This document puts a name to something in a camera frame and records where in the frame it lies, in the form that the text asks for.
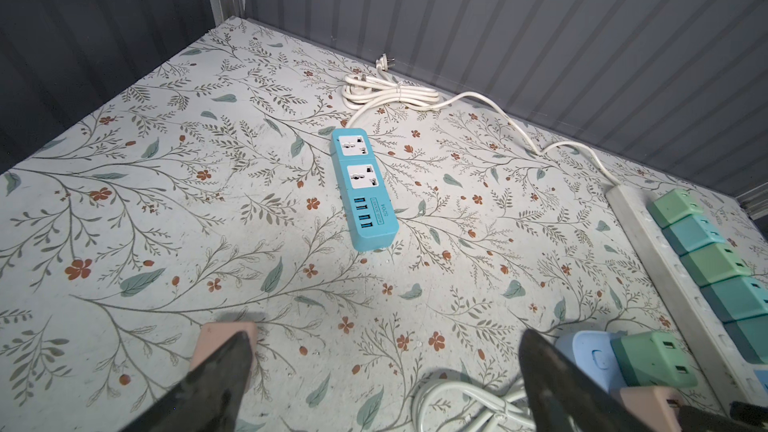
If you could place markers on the brown plug adapter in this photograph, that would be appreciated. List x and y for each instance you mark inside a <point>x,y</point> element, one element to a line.
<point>657,407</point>
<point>222,342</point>

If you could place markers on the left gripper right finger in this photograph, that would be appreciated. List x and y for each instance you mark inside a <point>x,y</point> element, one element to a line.
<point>562,398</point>

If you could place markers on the long white power strip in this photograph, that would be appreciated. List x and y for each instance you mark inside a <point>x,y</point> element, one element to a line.
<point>728,374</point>

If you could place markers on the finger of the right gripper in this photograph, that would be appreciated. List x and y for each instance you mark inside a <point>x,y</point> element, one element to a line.
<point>743,417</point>

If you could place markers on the blue square power socket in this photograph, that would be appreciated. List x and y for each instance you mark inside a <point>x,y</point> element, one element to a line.
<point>592,352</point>

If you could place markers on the green plug adapter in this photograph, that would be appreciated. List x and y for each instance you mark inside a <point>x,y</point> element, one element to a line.
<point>672,207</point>
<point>653,358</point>
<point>714,263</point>

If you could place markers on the teal small power strip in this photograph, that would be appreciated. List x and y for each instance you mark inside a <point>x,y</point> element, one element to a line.
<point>369,211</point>

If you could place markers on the teal plug adapter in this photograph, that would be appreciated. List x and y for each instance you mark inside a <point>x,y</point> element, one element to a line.
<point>692,233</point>
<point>750,337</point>
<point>737,298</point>

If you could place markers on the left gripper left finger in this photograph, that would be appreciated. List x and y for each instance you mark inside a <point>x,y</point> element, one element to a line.
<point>208,398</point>

